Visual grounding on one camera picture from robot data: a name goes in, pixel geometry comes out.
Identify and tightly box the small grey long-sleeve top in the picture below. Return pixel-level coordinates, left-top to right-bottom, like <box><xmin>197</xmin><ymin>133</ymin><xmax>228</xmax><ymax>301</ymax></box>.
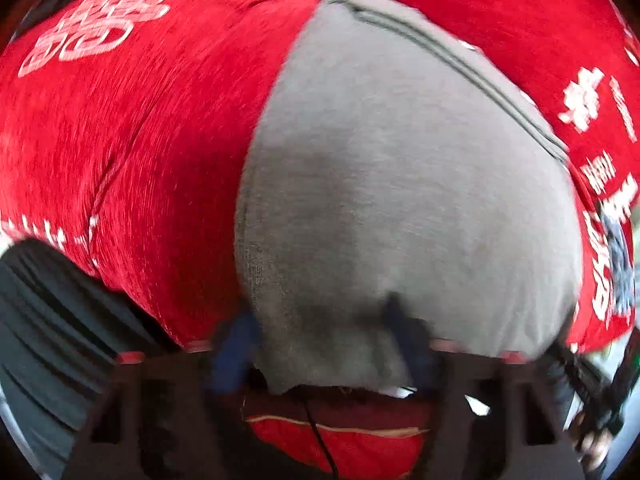
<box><xmin>234</xmin><ymin>0</ymin><xmax>583</xmax><ymax>396</ymax></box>

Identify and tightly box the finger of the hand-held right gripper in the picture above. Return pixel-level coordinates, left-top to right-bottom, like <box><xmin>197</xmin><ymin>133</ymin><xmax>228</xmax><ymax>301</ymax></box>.
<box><xmin>607</xmin><ymin>330</ymin><xmax>640</xmax><ymax>421</ymax></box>
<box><xmin>545</xmin><ymin>340</ymin><xmax>608</xmax><ymax>421</ymax></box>

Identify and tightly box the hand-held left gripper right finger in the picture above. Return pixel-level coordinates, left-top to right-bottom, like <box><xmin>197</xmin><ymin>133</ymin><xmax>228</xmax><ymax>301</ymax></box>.
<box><xmin>382</xmin><ymin>292</ymin><xmax>586</xmax><ymax>480</ymax></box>

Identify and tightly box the thin black cable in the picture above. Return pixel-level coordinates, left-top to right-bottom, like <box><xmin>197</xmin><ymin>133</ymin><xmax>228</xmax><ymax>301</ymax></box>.
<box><xmin>297</xmin><ymin>390</ymin><xmax>341</xmax><ymax>480</ymax></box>

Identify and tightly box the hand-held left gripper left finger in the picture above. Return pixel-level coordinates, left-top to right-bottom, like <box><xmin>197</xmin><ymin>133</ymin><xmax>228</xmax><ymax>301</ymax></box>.
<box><xmin>62</xmin><ymin>310</ymin><xmax>263</xmax><ymax>480</ymax></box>

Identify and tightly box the dark grey ribbed cloth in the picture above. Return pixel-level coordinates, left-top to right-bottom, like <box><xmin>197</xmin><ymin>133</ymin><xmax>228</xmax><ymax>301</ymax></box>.
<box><xmin>0</xmin><ymin>237</ymin><xmax>176</xmax><ymax>480</ymax></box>

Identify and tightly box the red bedspread with white characters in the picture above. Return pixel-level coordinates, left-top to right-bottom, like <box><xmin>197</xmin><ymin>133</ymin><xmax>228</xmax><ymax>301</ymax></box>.
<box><xmin>0</xmin><ymin>0</ymin><xmax>640</xmax><ymax>476</ymax></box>

